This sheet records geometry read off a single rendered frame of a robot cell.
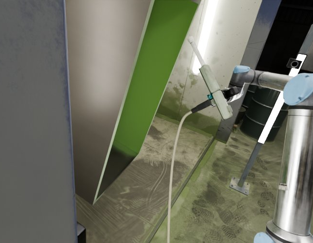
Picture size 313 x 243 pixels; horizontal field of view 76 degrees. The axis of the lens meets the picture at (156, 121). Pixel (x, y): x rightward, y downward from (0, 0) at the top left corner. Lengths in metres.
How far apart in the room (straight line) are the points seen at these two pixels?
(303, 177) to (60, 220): 0.77
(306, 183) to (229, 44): 2.22
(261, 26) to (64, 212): 2.73
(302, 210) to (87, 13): 1.02
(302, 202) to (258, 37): 2.20
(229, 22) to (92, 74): 2.21
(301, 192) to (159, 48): 1.05
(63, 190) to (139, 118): 1.39
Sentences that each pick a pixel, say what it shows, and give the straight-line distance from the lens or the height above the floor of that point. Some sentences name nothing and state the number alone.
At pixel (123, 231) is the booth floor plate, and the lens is 1.76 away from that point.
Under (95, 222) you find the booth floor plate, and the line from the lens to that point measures 1.81.
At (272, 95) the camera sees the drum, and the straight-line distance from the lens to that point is 3.36.
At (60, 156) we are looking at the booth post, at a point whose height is 1.42.
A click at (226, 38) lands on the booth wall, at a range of 2.85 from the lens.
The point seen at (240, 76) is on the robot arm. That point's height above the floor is 1.27.
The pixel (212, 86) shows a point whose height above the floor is 1.24.
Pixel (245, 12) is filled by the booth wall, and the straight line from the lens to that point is 2.83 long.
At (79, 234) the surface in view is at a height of 1.28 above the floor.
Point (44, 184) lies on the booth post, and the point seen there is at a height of 1.40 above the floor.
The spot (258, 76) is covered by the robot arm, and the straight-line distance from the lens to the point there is 1.39.
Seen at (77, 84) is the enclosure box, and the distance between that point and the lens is 0.97.
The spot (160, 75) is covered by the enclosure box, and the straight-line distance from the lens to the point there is 1.39.
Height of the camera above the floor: 1.52
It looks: 28 degrees down
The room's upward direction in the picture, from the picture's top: 10 degrees clockwise
